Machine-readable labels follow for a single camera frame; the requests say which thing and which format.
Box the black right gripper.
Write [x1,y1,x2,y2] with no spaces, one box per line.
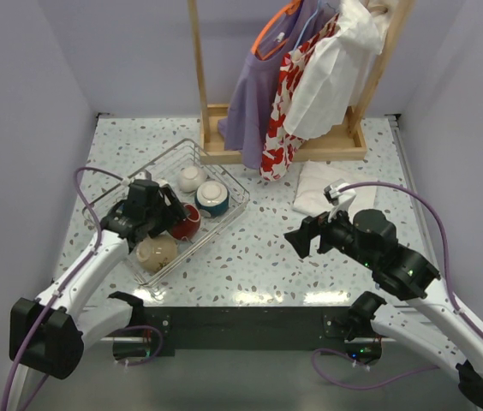
[283,199,376,269]

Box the red bowl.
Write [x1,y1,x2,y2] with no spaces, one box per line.
[169,203,201,241]

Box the beige bowl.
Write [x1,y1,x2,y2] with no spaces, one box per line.
[135,235,178,274]

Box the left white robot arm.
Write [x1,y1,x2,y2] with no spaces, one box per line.
[9,179,188,379]

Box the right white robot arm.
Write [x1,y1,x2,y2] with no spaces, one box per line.
[284,210,483,410]

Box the wooden clothes rack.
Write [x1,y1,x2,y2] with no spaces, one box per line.
[188,0,418,166]

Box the teal and white bowl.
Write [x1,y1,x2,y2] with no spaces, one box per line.
[194,181,230,218]

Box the folded white cloth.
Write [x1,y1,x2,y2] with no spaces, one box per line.
[292,161,379,217]

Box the red white floral garment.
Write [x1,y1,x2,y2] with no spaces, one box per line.
[259,13,339,181]

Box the purple shirt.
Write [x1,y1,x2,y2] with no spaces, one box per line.
[218,0,332,170]

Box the white hanging garment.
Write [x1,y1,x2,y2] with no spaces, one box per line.
[283,1,394,140]

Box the orange hanger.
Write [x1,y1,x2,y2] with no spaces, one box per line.
[250,1,303,61]

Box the blue hanger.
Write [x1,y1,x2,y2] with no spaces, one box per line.
[288,0,339,51]

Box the wire dish rack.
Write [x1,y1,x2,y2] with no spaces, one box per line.
[82,139,249,288]

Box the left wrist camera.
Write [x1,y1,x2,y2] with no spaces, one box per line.
[120,170,169,189]

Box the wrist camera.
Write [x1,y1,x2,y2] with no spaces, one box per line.
[120,170,169,189]
[324,180,356,222]

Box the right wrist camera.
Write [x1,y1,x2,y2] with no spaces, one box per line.
[324,180,356,222]

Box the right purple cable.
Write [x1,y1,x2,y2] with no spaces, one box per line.
[312,182,483,390]

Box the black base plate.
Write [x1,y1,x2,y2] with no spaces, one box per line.
[139,307,381,359]

